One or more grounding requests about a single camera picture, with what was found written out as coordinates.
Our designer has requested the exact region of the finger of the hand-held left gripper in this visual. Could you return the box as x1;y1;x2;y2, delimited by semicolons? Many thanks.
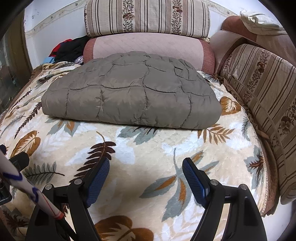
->
9;152;30;172

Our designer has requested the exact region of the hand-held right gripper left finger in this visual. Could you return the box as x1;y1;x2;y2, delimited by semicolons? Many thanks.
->
25;157;110;241

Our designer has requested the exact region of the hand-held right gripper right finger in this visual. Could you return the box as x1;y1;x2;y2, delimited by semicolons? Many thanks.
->
182;158;266;241

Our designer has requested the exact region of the grey-brown quilted jacket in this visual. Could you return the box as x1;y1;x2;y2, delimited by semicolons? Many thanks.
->
42;51;222;130

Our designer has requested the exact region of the black clothes pile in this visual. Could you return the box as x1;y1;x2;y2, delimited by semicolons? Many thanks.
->
55;36;90;63

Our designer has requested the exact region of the leaf print plush blanket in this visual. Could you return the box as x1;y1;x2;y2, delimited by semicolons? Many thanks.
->
0;61;269;241

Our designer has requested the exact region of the striped floral sofa cushion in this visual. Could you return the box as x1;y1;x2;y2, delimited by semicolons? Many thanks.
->
220;44;296;205
84;0;210;39

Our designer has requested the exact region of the red garment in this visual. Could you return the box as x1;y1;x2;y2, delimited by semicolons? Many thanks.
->
49;39;74;57

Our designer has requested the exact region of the pink quilted sofa cushion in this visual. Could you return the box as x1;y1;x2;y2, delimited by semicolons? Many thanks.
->
83;32;215;73

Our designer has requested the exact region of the pink brown sofa armrest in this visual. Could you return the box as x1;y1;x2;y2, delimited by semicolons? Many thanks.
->
209;16;296;77

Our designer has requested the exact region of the cream crumpled cloth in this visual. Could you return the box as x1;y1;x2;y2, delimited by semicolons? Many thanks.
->
239;10;287;36

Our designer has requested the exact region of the white striped cable sleeve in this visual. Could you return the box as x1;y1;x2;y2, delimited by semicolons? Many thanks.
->
0;149;77;241

